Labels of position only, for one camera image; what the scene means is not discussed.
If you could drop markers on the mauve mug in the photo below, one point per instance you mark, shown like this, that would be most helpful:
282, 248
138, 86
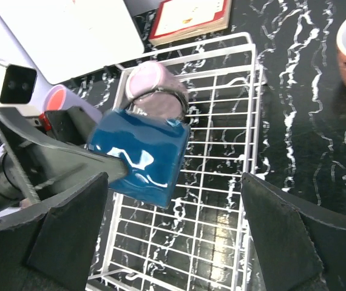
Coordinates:
152, 90

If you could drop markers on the dark blue mug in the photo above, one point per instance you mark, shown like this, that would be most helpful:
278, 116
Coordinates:
153, 150

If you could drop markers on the red book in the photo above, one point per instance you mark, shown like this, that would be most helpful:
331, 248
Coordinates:
176, 20

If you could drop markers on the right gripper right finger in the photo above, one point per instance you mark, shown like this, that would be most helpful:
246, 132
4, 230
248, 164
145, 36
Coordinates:
300, 246

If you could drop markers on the white dry-erase board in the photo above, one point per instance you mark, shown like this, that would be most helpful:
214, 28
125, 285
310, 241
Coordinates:
68, 39

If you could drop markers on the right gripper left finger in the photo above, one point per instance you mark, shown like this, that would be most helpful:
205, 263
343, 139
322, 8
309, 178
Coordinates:
50, 245

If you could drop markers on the white wire dish rack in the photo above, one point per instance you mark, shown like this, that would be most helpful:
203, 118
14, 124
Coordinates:
202, 240

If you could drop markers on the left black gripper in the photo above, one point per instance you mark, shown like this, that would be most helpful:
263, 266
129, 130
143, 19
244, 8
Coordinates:
36, 167

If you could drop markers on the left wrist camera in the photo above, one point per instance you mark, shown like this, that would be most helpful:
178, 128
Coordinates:
17, 84

